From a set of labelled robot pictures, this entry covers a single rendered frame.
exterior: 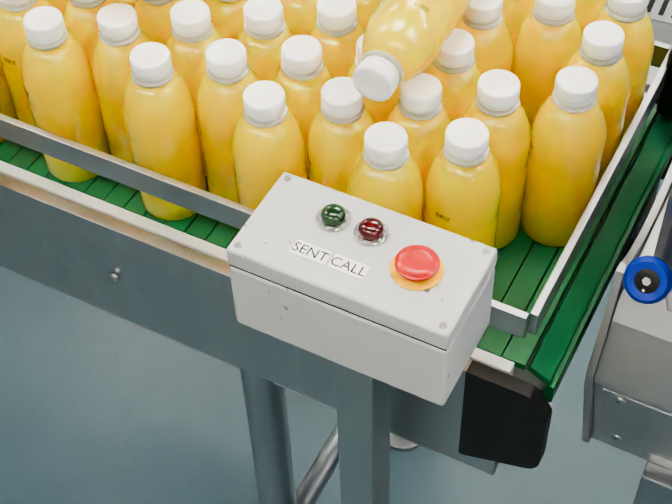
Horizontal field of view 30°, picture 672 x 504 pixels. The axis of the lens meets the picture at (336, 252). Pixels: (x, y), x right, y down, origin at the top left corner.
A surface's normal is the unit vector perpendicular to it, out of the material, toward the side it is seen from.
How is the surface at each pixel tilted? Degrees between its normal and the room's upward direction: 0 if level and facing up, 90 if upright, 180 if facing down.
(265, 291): 90
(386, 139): 0
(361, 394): 90
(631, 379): 70
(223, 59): 0
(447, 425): 90
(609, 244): 30
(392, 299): 0
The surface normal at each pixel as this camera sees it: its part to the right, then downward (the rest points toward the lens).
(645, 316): -0.38, 0.14
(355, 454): -0.46, 0.68
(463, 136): -0.03, -0.65
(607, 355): -0.44, 0.43
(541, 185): -0.73, 0.54
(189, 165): 0.77, 0.48
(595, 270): 0.42, -0.39
